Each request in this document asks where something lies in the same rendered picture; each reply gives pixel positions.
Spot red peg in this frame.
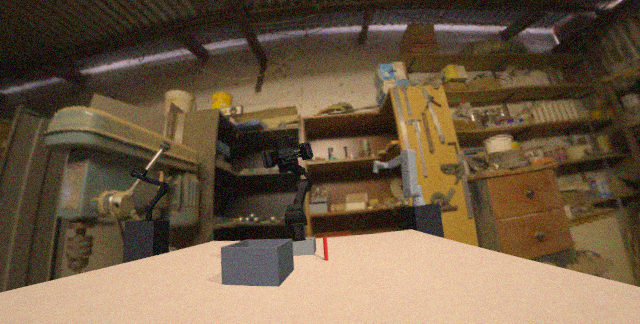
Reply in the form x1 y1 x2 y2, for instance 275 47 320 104
323 238 329 260

